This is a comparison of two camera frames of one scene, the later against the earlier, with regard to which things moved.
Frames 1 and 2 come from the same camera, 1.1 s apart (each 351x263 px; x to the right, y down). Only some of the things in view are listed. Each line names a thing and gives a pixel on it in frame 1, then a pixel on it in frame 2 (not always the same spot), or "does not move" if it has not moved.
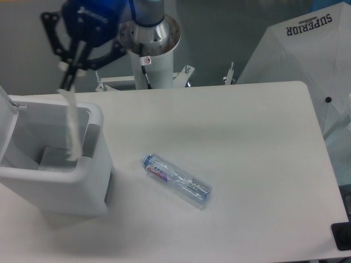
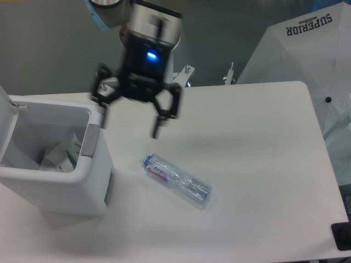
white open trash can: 34,166 does not move
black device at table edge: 342,232 does not move
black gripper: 94,23 to 148,40
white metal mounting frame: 179,79 does not move
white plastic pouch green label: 74,148 to 62,157
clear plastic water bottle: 192,189 does not move
